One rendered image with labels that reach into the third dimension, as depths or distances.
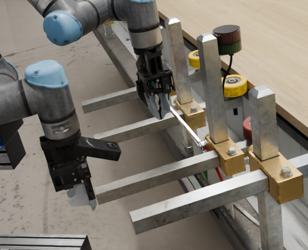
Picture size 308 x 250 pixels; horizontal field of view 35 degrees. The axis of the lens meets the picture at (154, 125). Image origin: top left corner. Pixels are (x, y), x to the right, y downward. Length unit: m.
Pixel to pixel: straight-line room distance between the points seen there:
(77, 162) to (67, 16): 0.31
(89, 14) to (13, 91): 0.26
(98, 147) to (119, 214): 1.40
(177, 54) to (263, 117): 0.50
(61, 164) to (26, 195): 1.73
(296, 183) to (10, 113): 0.54
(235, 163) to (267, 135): 0.25
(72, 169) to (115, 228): 1.33
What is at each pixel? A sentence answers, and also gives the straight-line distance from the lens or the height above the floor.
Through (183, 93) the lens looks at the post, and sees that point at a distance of 1.37.
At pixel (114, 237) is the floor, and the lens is 2.30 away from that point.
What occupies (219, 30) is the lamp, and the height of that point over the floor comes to 1.14.
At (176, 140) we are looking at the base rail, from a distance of 1.53.
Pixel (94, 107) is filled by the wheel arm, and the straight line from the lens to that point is 1.55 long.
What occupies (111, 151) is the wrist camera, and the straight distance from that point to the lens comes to 1.05.
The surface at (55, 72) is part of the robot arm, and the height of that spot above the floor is 1.17.
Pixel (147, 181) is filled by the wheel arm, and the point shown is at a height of 0.85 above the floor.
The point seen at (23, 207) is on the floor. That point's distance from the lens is 2.68.
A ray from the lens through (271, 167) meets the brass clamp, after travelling 0.90.
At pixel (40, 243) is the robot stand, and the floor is 0.23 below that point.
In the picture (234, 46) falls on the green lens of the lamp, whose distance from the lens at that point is 1.07.
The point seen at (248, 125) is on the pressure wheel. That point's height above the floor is 0.91.
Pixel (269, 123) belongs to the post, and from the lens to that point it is 0.89.
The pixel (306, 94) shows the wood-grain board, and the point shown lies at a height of 0.90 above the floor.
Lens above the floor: 1.50
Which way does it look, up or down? 29 degrees down
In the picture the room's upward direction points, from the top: 11 degrees counter-clockwise
